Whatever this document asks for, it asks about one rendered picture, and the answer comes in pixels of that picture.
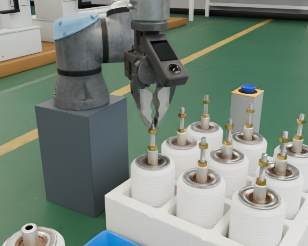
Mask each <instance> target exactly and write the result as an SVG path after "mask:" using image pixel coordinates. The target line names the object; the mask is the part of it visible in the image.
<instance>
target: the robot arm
mask: <svg viewBox="0 0 308 246"><path fill-rule="evenodd" d="M106 15H107V18H99V15H98V13H96V12H90V13H80V14H74V15H68V16H64V17H61V18H58V19H56V20H55V22H54V24H53V31H54V37H53V39H54V43H55V53H56V63H57V72H58V77H57V81H56V86H55V92H54V94H53V100H54V105H55V106H56V107H58V108H60V109H65V110H90V109H95V108H99V107H102V106H104V105H106V104H108V103H109V101H110V95H109V91H108V90H107V86H106V83H105V81H104V78H103V75H102V68H101V64H102V63H117V62H124V71H125V76H126V77H127V78H129V80H130V81H131V83H130V88H131V93H132V96H133V98H134V105H135V107H136V108H137V110H138V112H139V115H140V117H141V119H142V121H143V123H144V124H145V125H146V126H147V128H151V127H152V124H153V120H152V118H151V113H152V110H151V107H150V103H151V100H153V104H154V105H155V110H156V114H155V117H154V123H155V127H158V126H159V124H160V123H161V121H162V119H163V118H164V116H165V114H166V112H167V110H168V107H169V105H170V104H171V101H172V98H173V95H174V93H175V89H176V86H178V85H185V84H186V82H187V80H188V78H189V74H188V73H187V71H186V69H185V68H184V66H183V64H182V63H181V61H180V59H179V58H178V56H177V54H176V52H175V51H174V49H173V47H172V46H171V44H170V42H169V41H168V39H167V37H166V36H165V34H159V31H161V30H166V29H168V21H167V20H168V19H169V18H170V0H111V6H110V7H109V9H108V10H107V11H106ZM155 83H156V89H155V91H154V93H153V94H152V92H150V91H149V90H147V89H146V88H145V87H149V86H150V85H151V84H155Z"/></svg>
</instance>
